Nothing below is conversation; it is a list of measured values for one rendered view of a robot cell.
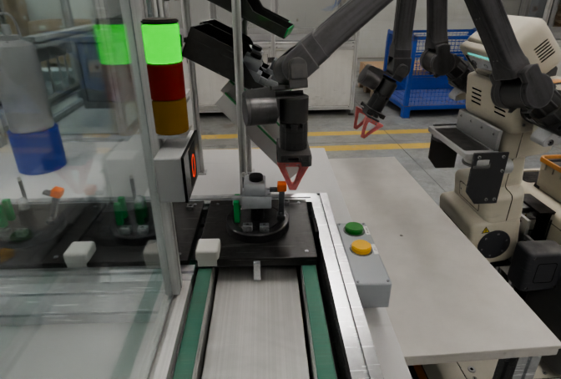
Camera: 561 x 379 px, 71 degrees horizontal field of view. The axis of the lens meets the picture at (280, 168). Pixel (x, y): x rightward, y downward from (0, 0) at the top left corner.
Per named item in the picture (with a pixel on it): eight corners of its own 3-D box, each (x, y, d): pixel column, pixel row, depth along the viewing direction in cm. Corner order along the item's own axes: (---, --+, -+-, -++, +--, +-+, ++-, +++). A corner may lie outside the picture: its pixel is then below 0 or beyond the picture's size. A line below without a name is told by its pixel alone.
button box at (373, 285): (363, 243, 94) (366, 221, 91) (389, 308, 75) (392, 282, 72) (334, 244, 94) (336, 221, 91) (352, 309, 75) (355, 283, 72)
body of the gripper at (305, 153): (278, 164, 77) (278, 128, 74) (276, 145, 86) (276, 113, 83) (311, 164, 77) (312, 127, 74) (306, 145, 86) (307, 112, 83)
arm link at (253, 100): (307, 56, 72) (293, 61, 80) (245, 58, 69) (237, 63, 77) (310, 122, 74) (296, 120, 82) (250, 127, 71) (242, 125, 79)
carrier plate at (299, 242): (305, 205, 101) (305, 198, 100) (317, 265, 79) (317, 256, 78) (210, 207, 100) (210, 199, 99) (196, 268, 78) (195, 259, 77)
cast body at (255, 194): (270, 199, 88) (270, 170, 85) (271, 209, 84) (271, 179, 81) (233, 199, 88) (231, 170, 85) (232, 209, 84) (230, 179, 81)
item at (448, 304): (393, 163, 155) (394, 156, 154) (559, 356, 73) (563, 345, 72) (214, 169, 150) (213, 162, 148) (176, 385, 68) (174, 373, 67)
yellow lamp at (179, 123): (191, 124, 61) (189, 93, 59) (185, 135, 56) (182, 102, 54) (159, 124, 61) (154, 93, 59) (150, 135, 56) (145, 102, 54)
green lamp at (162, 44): (184, 58, 57) (181, 22, 55) (178, 64, 52) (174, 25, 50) (150, 58, 57) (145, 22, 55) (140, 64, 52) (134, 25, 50)
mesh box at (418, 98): (460, 98, 581) (474, 27, 541) (496, 115, 502) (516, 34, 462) (378, 100, 568) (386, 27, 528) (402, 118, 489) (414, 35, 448)
